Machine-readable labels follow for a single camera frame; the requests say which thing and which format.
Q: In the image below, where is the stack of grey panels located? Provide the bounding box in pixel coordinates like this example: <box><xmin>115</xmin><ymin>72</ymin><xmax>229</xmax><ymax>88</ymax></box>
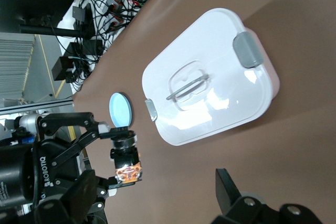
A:
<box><xmin>0</xmin><ymin>33</ymin><xmax>37</xmax><ymax>101</ymax></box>

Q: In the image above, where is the black power adapter box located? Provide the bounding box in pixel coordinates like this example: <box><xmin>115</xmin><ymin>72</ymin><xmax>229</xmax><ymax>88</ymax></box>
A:
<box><xmin>66</xmin><ymin>39</ymin><xmax>103</xmax><ymax>56</ymax></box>
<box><xmin>51</xmin><ymin>56</ymin><xmax>77</xmax><ymax>81</ymax></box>
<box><xmin>72</xmin><ymin>5</ymin><xmax>93</xmax><ymax>29</ymax></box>

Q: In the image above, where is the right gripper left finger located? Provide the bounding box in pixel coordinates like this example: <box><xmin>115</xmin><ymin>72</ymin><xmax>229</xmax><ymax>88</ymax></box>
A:
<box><xmin>0</xmin><ymin>169</ymin><xmax>101</xmax><ymax>224</ymax></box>

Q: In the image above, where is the black computer monitor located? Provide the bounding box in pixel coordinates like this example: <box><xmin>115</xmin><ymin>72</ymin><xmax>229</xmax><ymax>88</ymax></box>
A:
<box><xmin>0</xmin><ymin>0</ymin><xmax>79</xmax><ymax>34</ymax></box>

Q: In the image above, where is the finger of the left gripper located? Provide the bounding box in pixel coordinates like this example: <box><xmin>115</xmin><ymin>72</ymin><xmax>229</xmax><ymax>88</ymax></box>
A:
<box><xmin>89</xmin><ymin>176</ymin><xmax>139</xmax><ymax>216</ymax></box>

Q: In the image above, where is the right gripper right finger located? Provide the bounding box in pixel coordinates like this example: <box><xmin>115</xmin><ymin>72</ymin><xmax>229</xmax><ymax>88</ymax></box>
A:
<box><xmin>212</xmin><ymin>167</ymin><xmax>324</xmax><ymax>224</ymax></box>

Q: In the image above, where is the aluminium table rail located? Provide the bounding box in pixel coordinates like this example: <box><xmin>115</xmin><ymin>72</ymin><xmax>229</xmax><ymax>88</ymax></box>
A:
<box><xmin>0</xmin><ymin>97</ymin><xmax>76</xmax><ymax>116</ymax></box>

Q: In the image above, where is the tangled black cable bundle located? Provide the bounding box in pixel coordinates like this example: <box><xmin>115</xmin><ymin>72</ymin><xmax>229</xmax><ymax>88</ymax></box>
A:
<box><xmin>52</xmin><ymin>0</ymin><xmax>148</xmax><ymax>91</ymax></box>

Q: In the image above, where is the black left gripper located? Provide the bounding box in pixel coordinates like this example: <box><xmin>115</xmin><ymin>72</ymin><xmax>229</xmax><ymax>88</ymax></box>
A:
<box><xmin>0</xmin><ymin>112</ymin><xmax>136</xmax><ymax>208</ymax></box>

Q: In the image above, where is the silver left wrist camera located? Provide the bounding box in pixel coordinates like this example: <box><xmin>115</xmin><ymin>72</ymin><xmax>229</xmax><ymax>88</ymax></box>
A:
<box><xmin>14</xmin><ymin>115</ymin><xmax>40</xmax><ymax>133</ymax></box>

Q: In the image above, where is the brown table mat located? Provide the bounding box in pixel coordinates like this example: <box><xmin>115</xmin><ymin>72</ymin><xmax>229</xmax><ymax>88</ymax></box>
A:
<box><xmin>72</xmin><ymin>0</ymin><xmax>336</xmax><ymax>224</ymax></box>

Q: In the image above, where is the white lidded storage box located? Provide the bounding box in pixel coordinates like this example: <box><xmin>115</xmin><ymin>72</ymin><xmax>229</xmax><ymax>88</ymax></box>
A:
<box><xmin>141</xmin><ymin>7</ymin><xmax>281</xmax><ymax>147</ymax></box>

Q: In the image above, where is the light blue round plate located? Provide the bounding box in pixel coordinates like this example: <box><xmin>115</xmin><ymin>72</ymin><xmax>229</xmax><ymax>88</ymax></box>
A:
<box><xmin>109</xmin><ymin>92</ymin><xmax>135</xmax><ymax>130</ymax></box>

